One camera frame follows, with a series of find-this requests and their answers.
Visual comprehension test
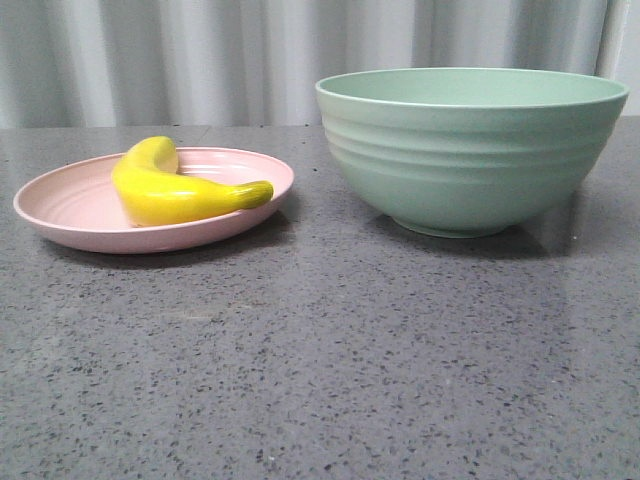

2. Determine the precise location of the yellow banana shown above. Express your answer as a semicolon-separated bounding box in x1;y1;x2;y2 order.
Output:
111;136;274;226

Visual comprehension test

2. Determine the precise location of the green ribbed bowl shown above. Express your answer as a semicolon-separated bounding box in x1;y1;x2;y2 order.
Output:
316;67;629;238

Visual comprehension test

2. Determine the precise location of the pink plate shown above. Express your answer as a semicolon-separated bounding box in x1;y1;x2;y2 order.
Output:
14;147;294;254

